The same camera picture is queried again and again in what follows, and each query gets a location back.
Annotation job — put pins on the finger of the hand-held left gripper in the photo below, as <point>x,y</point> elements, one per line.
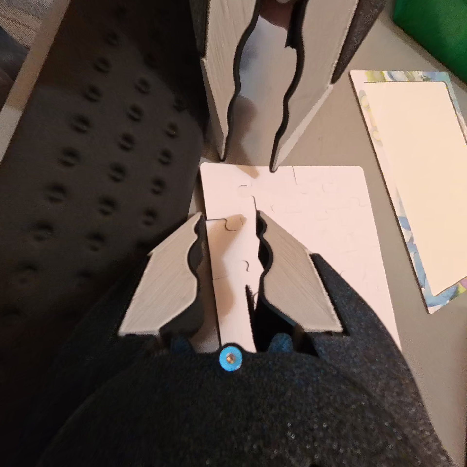
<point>321,54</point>
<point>222,54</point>

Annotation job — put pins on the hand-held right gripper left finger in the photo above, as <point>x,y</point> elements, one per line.
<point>164,288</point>

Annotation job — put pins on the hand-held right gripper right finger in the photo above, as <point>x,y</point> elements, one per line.
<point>299,288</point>

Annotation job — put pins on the sheet of joined puzzle pieces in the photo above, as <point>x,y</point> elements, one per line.
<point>328,219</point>

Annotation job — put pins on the landscape jigsaw puzzle board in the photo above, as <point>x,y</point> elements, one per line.
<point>419,164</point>

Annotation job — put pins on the grey desk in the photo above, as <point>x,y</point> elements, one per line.
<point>328,146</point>

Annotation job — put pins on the green plastic bin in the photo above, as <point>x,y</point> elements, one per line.
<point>434,33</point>

